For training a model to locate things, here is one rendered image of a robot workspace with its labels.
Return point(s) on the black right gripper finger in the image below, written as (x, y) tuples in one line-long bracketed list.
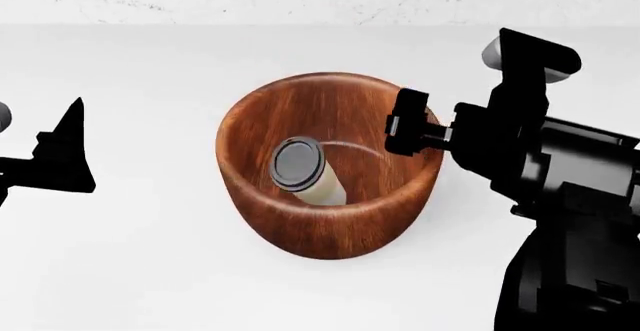
[(407, 121), (470, 132)]

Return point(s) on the white cup with grey lid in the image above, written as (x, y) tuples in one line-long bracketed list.
[(300, 166)]

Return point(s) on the brown wooden bowl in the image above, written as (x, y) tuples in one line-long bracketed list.
[(330, 229)]

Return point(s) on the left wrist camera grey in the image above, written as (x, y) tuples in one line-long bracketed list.
[(4, 117)]

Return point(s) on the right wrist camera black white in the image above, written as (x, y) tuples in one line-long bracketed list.
[(530, 61)]

